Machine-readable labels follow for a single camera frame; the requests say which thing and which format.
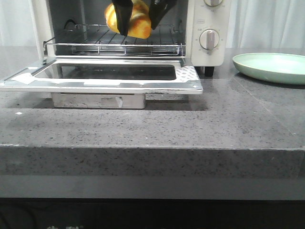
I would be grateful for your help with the metal wire oven rack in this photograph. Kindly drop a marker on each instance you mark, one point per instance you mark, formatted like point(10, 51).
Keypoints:
point(97, 39)

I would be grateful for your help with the lower beige timer knob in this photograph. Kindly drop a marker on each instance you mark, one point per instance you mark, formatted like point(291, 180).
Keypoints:
point(209, 39)

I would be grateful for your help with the glass oven door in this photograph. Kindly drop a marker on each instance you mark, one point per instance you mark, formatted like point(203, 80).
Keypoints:
point(105, 82)

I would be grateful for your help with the golden croissant bread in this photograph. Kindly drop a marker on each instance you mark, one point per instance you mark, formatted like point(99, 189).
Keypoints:
point(140, 23)

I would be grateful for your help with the white Toshiba toaster oven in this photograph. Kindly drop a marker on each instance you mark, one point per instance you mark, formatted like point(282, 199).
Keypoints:
point(53, 16)

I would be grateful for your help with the upper beige temperature knob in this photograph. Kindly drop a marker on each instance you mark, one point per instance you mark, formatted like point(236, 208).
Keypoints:
point(213, 3)

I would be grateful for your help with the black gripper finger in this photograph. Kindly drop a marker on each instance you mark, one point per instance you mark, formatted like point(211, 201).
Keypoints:
point(158, 9)
point(123, 10)

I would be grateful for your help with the light green plate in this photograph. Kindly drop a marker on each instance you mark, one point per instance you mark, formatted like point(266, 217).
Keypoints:
point(272, 67)

